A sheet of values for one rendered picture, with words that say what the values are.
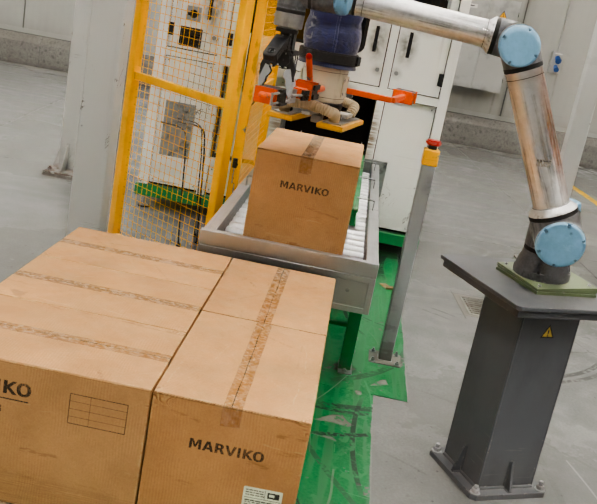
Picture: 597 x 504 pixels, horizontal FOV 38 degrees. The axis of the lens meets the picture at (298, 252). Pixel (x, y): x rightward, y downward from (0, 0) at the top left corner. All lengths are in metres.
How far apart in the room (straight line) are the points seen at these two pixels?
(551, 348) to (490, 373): 0.22
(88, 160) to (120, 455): 2.14
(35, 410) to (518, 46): 1.66
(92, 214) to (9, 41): 8.37
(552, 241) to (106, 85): 2.21
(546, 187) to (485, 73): 9.34
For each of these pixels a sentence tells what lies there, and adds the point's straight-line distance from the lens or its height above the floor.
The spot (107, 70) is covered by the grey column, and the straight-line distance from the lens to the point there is 4.07.
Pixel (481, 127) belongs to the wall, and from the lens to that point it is 12.23.
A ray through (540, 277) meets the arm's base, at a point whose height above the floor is 0.79.
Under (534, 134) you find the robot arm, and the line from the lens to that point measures 2.68.
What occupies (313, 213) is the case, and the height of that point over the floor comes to 0.74.
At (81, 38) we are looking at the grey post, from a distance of 6.34.
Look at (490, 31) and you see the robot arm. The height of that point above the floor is 1.52.
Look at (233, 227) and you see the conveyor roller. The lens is 3.66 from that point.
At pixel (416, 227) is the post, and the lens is 3.84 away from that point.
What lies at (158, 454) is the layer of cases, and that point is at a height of 0.37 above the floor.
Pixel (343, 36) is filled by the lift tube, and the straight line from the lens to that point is 3.19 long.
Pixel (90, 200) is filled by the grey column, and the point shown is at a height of 0.44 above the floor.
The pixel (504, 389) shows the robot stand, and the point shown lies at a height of 0.40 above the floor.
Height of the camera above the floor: 1.52
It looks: 16 degrees down
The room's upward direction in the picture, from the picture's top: 11 degrees clockwise
